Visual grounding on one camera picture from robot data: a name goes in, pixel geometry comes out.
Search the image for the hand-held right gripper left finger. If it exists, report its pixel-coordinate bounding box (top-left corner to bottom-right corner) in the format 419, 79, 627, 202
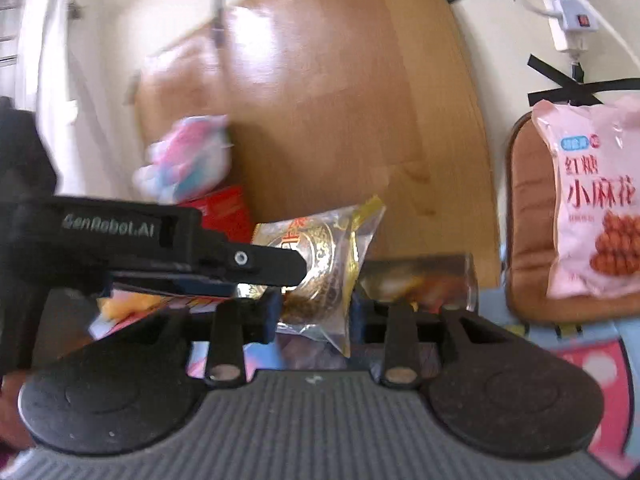
167, 290, 284, 387

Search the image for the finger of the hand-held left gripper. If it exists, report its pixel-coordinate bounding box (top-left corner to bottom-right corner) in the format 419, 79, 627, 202
200, 232, 307, 292
107, 270, 237, 300

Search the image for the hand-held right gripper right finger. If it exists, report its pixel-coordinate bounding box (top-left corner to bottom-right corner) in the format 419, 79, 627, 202
350, 291, 501, 387

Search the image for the gold foil snack packet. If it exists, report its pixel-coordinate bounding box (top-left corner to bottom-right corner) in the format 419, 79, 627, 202
250, 197, 387, 359

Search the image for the dark cardboard box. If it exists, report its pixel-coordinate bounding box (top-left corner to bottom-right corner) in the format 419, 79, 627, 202
359, 254, 480, 313

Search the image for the yellow plush toy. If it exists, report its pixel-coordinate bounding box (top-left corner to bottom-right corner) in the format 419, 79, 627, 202
96, 292, 164, 322

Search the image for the red gift bag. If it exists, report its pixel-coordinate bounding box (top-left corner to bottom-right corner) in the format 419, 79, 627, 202
179, 185, 254, 247

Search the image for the pink and blue plush toy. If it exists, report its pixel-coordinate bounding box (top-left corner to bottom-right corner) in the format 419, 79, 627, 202
131, 112, 234, 206

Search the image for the wooden board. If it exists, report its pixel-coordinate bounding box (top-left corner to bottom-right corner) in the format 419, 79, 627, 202
134, 0, 502, 292

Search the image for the brown seat cushion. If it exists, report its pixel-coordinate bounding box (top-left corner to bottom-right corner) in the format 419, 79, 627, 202
504, 110, 640, 325

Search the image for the printed blanket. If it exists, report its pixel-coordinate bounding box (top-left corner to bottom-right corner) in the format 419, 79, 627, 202
89, 294, 640, 480

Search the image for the pink snack bag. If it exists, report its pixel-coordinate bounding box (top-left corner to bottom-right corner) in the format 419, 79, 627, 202
531, 94, 640, 299

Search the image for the white power strip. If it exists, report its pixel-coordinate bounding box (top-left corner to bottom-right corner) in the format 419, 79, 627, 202
536, 0, 599, 54

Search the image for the white cable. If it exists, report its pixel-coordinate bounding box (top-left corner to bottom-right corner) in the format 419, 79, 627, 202
542, 0, 640, 70

